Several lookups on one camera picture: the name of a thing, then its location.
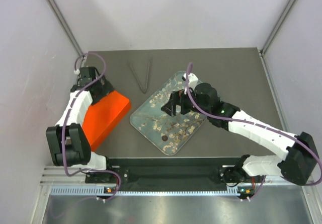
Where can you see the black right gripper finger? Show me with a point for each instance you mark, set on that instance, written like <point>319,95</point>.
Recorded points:
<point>170,108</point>
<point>177,96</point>

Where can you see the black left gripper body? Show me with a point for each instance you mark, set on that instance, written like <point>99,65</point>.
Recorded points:
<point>99,84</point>

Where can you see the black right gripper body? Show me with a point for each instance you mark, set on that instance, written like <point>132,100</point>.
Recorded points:
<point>187,105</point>

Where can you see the orange box lid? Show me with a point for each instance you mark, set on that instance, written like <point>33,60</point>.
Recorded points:
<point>93,112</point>

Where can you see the silver metal tongs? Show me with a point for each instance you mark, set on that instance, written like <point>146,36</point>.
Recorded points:
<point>142,87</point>

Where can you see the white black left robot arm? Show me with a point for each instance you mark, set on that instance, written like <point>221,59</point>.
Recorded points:
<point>70,139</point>

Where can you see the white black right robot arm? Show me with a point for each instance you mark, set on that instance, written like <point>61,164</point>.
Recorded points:
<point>293,158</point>

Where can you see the orange chocolate box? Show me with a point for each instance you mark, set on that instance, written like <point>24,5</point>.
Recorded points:
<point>108,120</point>

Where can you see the blossom pattern serving tray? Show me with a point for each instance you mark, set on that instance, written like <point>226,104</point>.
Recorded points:
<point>153,123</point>

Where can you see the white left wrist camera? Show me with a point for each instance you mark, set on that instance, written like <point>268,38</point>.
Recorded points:
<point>76,71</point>

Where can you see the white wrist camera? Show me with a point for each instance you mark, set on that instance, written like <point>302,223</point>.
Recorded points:
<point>192,79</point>
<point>76,71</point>

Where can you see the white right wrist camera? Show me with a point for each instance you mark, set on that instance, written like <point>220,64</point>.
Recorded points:
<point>192,79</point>

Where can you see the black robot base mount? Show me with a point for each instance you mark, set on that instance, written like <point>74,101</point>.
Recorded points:
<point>178,174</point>

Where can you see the grey slotted cable duct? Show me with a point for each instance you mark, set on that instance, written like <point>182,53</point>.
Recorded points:
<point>108,191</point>

